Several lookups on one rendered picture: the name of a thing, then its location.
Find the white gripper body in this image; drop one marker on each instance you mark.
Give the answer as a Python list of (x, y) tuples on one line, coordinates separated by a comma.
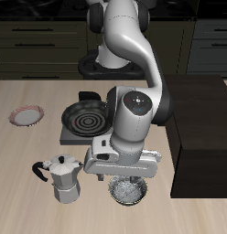
[(124, 170)]

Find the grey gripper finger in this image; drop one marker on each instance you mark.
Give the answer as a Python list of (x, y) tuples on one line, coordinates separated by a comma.
[(135, 179), (100, 178)]

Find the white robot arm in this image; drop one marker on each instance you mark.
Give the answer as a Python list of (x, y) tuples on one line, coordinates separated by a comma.
[(130, 128)]

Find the silver metal bowl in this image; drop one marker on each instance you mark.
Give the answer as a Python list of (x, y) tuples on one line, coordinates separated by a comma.
[(128, 192)]

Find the dark grey stove plate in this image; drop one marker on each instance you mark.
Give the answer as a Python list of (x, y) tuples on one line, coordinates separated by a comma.
[(75, 140)]

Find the white plate with pink rim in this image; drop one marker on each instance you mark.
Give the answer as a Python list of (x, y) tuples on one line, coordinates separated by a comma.
[(26, 116)]

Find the silver moka pot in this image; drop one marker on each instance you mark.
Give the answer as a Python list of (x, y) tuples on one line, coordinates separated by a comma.
[(66, 179)]

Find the black frying pan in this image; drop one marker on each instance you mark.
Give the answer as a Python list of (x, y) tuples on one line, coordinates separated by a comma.
[(86, 122)]

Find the dark wooden cabinet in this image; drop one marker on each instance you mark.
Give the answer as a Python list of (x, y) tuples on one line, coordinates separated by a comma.
[(200, 134)]

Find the dark olive kitchen cupboards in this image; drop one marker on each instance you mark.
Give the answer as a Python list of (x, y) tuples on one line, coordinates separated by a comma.
[(42, 58)]

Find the grey kitchen cupboard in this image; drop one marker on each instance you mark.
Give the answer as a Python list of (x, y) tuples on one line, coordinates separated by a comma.
[(210, 48)]

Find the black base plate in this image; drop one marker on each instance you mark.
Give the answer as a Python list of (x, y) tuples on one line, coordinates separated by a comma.
[(88, 70)]

